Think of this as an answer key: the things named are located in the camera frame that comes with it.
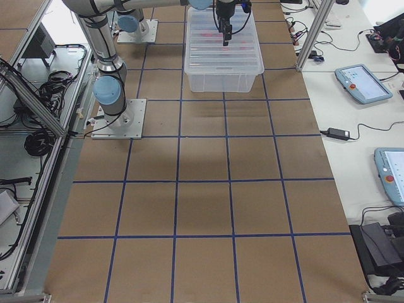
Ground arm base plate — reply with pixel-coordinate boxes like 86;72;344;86
117;16;158;44
90;99;146;140

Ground black laptop stand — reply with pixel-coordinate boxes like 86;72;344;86
349;222;403;278

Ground aluminium frame rail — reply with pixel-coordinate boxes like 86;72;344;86
1;59;67;137

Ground teach pendant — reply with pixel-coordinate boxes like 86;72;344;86
335;64;393;104
374;148;403;206

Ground clear plastic storage box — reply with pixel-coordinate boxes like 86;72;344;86
183;6;265;93

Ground clear plastic box lid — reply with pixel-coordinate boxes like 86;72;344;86
184;6;264;75

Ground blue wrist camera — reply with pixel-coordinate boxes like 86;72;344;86
241;0;252;14

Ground coiled black cables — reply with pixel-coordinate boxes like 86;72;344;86
24;129;53;157

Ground lower teach pendant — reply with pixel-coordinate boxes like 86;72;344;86
374;148;403;206

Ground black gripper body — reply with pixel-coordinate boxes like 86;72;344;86
215;1;235;32

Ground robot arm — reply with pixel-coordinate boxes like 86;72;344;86
63;1;241;129
117;9;150;39

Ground black power adapter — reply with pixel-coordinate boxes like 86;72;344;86
327;128;350;141

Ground upper teach pendant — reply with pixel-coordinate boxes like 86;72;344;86
335;64;393;104

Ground aluminium frame post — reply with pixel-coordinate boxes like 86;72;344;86
295;0;333;71

